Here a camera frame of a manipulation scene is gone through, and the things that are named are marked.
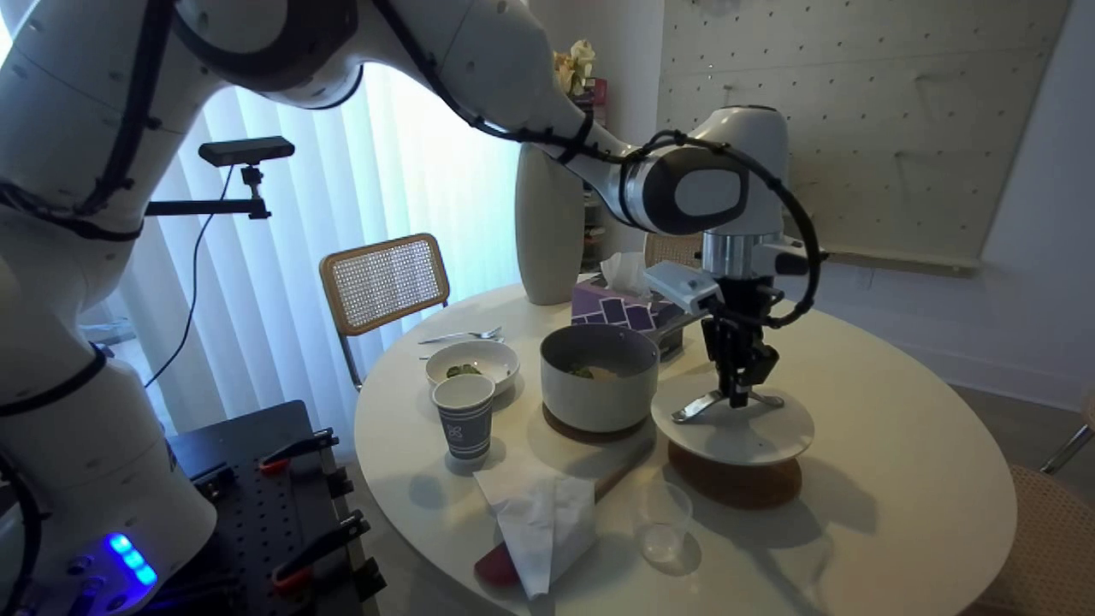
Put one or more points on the green broccoli piece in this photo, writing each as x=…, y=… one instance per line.
x=465, y=370

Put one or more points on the white vertical curtain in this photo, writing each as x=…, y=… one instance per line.
x=287, y=311

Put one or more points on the black stereo camera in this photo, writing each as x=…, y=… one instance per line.
x=243, y=153

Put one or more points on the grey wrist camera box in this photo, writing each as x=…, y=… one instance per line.
x=684, y=284

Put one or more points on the round cork trivet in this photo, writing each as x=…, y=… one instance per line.
x=730, y=483
x=552, y=426

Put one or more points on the tall white ribbed vase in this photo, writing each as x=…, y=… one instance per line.
x=549, y=241

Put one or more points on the white bowl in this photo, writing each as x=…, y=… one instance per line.
x=499, y=364

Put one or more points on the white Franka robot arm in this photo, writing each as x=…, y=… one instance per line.
x=69, y=456

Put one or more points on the white tissue sheet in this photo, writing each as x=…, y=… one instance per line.
x=621, y=274

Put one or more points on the white paper napkin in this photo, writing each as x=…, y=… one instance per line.
x=549, y=526

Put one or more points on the purple tissue box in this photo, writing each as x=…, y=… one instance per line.
x=610, y=311

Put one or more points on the beige pegboard panel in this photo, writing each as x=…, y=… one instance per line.
x=892, y=116

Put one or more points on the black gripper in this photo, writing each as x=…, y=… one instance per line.
x=746, y=299

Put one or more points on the silver spoon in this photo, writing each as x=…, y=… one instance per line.
x=484, y=333

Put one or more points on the blue striped paper cup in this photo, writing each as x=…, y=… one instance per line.
x=468, y=430

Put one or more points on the black robot cart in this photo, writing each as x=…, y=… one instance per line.
x=250, y=516

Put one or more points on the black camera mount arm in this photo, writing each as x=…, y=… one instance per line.
x=194, y=206

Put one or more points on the clear drinking glass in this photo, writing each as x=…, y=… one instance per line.
x=670, y=553

